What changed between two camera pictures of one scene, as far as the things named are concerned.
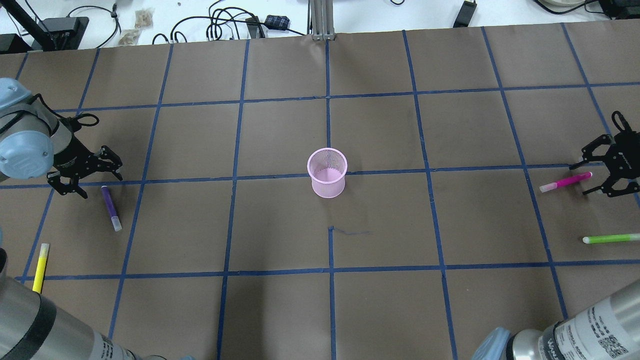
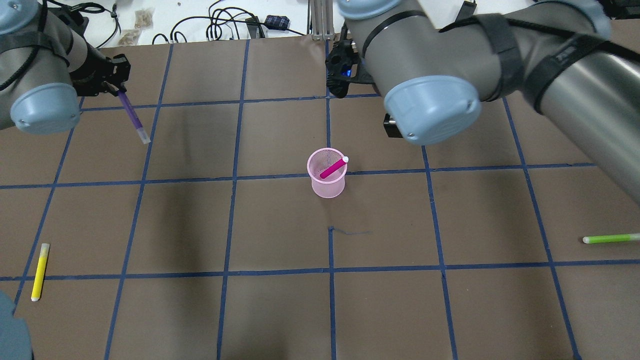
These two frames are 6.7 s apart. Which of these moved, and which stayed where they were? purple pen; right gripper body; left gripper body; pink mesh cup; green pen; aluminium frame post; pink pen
Moved: purple pen; pink pen; right gripper body; left gripper body
Stayed: pink mesh cup; green pen; aluminium frame post
